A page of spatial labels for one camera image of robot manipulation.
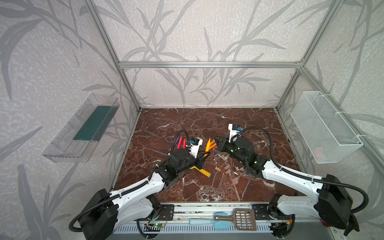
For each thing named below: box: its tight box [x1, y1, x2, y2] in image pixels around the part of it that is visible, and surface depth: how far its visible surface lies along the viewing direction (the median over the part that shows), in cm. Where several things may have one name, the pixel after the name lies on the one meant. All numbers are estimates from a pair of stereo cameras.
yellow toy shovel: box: [189, 165, 212, 178], surface depth 86 cm
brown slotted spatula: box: [214, 208, 257, 231], surface depth 73 cm
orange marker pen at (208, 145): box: [205, 137, 211, 152], surface depth 75 cm
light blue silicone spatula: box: [189, 212, 232, 231], surface depth 72 cm
